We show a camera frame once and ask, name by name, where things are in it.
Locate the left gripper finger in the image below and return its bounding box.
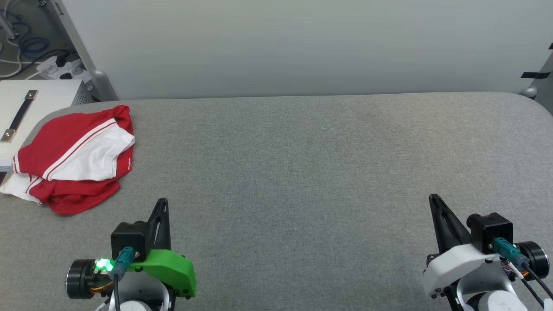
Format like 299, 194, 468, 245
148, 198, 166, 251
157, 198, 171, 251

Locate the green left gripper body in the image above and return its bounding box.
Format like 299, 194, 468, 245
66, 249, 197, 299

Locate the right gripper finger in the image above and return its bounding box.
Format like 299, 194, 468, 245
435, 195, 472, 249
429, 194, 452, 254

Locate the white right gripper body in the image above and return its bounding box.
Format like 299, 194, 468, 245
421, 241, 550, 298

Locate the red and white sports jersey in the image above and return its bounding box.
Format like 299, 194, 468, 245
0, 105, 136, 216

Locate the grey fabric sofa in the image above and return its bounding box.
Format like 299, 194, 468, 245
0, 91, 553, 311

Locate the white equipment box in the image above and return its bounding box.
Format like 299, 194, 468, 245
0, 79, 94, 171

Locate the white power strip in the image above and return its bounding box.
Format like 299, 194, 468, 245
36, 56, 88, 81

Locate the white metal table leg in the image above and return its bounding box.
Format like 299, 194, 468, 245
0, 12, 19, 40

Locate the left camera cable, teal plug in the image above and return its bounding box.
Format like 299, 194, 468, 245
111, 247, 136, 311

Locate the camera cable, teal plug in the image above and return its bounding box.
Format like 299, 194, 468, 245
111, 247, 136, 311
493, 237, 553, 299

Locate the right camera cable, teal plug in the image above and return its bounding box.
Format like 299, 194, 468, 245
493, 237, 553, 299

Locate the grey metal partition post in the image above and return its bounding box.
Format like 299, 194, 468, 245
47, 0, 118, 101
520, 51, 553, 115

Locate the black strap handle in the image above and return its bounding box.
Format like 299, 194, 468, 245
0, 90, 39, 143

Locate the white cable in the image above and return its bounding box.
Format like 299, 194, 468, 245
0, 41, 46, 81

